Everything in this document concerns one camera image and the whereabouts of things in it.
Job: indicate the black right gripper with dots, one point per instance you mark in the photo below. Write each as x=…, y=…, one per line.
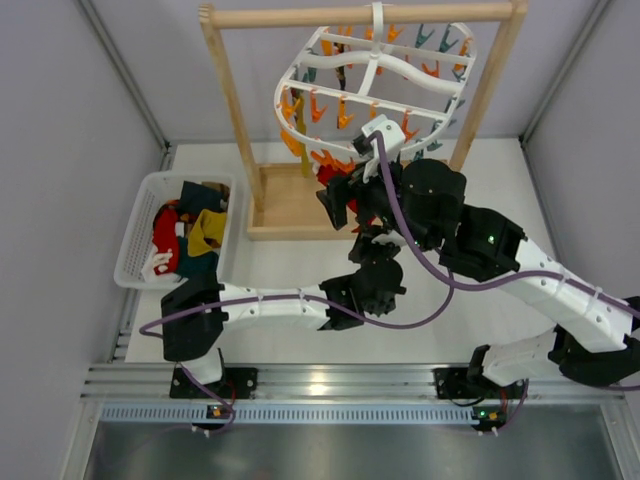
x=361, y=187

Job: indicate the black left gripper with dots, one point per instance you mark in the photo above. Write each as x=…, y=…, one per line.
x=375, y=248

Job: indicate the red sock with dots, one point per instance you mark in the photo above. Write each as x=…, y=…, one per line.
x=353, y=207

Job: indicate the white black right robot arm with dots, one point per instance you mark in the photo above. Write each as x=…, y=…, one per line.
x=592, y=338

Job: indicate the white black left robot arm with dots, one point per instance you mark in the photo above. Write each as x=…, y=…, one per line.
x=203, y=308

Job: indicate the wooden hanger rack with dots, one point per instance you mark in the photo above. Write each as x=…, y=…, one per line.
x=283, y=205

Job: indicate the white round clip hanger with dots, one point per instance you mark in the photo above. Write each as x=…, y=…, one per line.
x=416, y=76

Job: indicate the pile of socks in basket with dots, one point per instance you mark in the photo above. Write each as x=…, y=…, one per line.
x=188, y=233

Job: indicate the dark navy sock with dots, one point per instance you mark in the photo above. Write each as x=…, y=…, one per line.
x=340, y=70

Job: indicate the white plastic basket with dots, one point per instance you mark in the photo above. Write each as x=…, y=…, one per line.
x=136, y=247

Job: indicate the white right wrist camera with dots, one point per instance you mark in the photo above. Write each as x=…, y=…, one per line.
x=379, y=137

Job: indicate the aluminium mounting rail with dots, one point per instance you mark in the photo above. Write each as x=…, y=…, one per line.
x=289, y=382

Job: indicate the white slotted cable duct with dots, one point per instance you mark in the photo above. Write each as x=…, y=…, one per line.
x=290, y=414

